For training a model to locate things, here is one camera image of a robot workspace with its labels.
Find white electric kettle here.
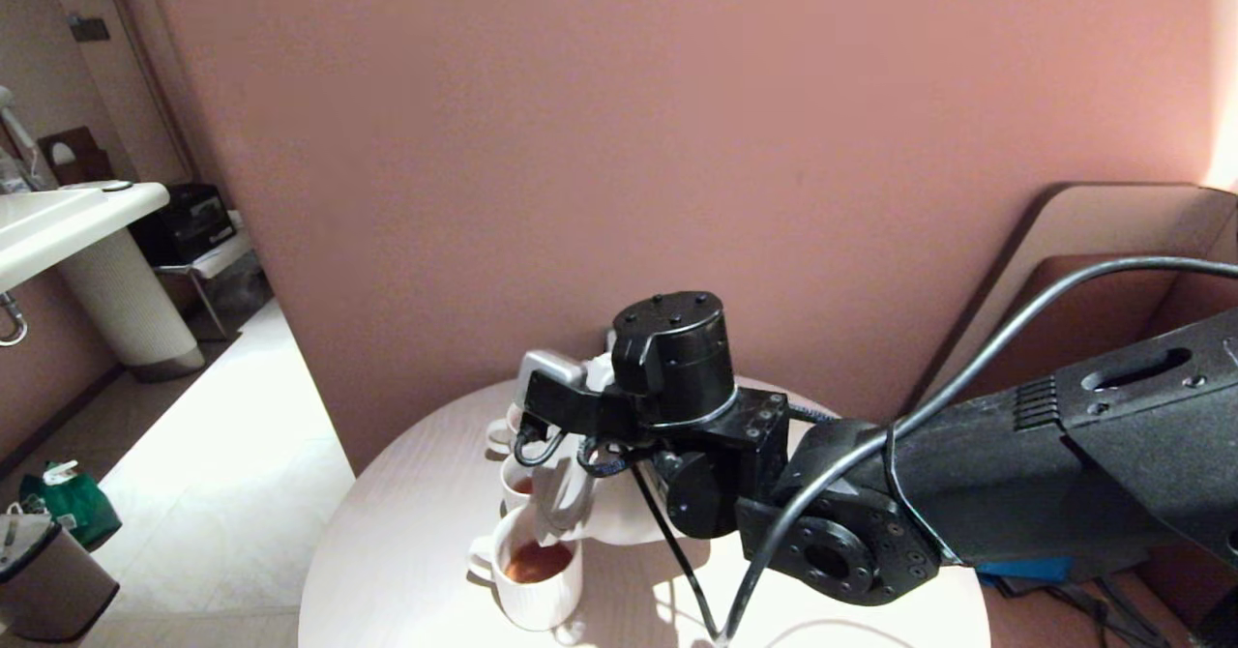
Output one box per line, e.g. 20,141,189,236
530,353,699,545

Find medium white ribbed mug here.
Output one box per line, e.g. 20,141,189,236
486,404,528,456

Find small white mug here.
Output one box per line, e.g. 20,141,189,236
499,457,539,514

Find large white ribbed mug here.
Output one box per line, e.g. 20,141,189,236
468,505,584,632

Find blue cushion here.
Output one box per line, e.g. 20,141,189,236
977,556,1075,582

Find beige leaning board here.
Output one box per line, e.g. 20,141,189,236
909,184,1238,417

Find black box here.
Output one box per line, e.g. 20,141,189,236
131,184,238,270

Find beige door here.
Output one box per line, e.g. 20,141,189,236
39,0,209,194

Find green bag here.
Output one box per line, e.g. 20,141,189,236
21,462,124,554

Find white sink counter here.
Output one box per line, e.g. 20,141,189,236
0,182,173,296

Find brown trash bin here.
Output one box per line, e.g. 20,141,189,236
0,503,122,644

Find chrome drain pipe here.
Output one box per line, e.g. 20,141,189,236
0,295,31,350

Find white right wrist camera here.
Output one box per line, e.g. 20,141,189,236
513,350,639,441

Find thin black camera cable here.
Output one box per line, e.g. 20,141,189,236
513,426,722,641

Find grey bag with straps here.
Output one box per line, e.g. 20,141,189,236
996,571,1166,648

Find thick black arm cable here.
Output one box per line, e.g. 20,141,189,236
716,256,1238,644

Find white ribbed pedestal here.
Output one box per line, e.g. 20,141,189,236
58,232,207,385

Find brown wall tissue holder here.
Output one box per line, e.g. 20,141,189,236
41,126,117,189

